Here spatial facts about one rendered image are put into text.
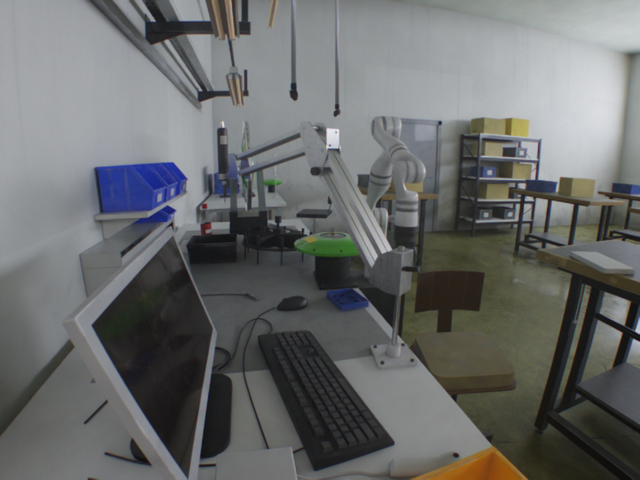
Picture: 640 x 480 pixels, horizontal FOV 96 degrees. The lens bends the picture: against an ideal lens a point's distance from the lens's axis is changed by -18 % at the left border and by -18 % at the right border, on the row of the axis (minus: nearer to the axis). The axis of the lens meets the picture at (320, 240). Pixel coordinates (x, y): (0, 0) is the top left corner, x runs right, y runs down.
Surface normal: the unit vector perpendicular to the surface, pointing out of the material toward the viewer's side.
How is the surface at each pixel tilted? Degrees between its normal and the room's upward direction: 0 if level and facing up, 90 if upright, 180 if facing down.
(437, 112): 90
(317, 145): 90
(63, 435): 0
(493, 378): 90
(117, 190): 92
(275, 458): 0
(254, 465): 0
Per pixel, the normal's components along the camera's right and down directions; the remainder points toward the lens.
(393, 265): -0.69, 0.17
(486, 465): 0.31, 0.15
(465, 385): -0.02, 0.24
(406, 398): 0.00, -0.97
